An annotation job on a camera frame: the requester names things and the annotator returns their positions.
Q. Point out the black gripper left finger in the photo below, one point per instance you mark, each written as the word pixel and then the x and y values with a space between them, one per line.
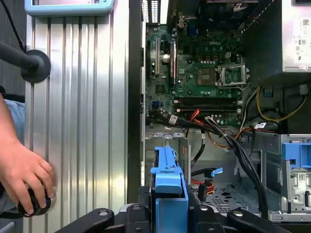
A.
pixel 145 208

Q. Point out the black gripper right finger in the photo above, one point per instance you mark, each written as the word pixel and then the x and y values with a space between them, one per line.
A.
pixel 202 221

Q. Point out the hard disk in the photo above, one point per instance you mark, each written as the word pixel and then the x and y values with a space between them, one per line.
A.
pixel 170 179

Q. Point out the metal disk bay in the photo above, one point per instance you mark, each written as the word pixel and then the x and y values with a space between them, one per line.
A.
pixel 165 136

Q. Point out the black RAM slot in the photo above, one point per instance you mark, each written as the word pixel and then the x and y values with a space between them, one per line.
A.
pixel 206 111
pixel 206 103
pixel 206 107
pixel 206 98

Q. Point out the black expansion slot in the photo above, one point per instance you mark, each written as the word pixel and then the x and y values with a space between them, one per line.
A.
pixel 173 63

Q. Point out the pale tan expansion slot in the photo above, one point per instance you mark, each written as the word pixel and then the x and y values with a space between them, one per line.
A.
pixel 158 55

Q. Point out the person's hand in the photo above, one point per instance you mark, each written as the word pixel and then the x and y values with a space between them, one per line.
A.
pixel 24 170

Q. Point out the open black PC case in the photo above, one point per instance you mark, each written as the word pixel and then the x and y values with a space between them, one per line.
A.
pixel 134 97

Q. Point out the blue drive cage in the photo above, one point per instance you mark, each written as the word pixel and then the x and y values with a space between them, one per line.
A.
pixel 295 150

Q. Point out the green motherboard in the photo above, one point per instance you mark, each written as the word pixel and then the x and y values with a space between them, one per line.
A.
pixel 194 92

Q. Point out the CPU socket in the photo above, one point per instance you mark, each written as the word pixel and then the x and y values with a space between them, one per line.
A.
pixel 232 75

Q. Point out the silver coin battery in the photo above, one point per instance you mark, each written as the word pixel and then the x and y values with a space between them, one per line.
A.
pixel 166 57

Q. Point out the person's blue shirt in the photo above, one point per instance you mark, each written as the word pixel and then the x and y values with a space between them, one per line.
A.
pixel 17 114

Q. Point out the black pole with round foot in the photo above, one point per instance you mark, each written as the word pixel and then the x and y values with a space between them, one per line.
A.
pixel 34 65

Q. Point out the grey power supply box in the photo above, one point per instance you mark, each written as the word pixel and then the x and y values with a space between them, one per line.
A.
pixel 295 36

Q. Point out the black case fan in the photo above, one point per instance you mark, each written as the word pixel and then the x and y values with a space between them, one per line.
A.
pixel 218 12

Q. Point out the pale blue teach pendant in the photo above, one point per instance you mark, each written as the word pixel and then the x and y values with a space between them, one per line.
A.
pixel 70 8

